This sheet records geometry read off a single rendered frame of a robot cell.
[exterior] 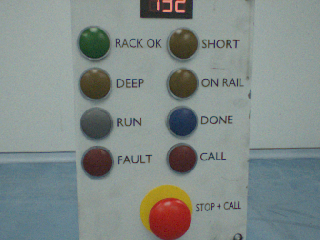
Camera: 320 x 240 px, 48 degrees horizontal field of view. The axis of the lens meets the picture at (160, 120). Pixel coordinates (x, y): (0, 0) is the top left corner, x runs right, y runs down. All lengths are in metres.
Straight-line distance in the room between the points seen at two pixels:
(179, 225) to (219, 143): 0.09
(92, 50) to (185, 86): 0.09
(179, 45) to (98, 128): 0.10
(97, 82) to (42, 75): 3.50
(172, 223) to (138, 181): 0.05
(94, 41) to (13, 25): 3.59
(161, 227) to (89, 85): 0.14
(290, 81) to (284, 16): 0.67
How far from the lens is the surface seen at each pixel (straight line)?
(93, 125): 0.33
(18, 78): 3.89
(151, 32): 0.34
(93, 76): 0.32
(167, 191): 0.35
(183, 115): 0.33
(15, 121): 3.94
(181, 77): 0.33
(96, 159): 0.33
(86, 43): 0.32
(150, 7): 0.33
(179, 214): 0.34
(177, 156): 0.34
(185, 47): 0.33
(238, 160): 0.37
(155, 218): 0.34
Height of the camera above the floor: 0.99
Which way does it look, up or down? 9 degrees down
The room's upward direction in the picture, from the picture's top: straight up
